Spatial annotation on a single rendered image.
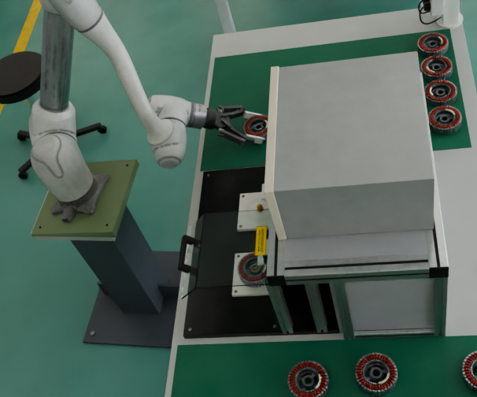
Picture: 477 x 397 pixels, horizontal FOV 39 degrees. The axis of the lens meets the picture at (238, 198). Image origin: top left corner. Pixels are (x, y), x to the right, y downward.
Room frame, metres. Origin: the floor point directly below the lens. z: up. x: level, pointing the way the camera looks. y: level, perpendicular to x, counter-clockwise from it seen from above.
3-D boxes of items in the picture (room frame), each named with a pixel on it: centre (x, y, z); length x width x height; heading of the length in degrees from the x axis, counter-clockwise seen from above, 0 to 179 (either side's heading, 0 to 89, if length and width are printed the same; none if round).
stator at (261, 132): (1.76, -0.16, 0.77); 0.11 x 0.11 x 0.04
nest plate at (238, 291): (1.17, 0.02, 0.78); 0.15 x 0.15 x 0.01; 71
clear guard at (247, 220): (1.08, 0.05, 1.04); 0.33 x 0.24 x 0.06; 71
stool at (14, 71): (2.93, 0.84, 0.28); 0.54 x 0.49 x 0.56; 71
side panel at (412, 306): (0.84, -0.29, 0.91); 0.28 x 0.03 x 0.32; 71
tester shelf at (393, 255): (1.17, -0.32, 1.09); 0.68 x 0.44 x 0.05; 161
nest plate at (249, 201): (1.39, -0.06, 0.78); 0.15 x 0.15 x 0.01; 71
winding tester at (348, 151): (1.16, -0.32, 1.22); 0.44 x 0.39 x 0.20; 161
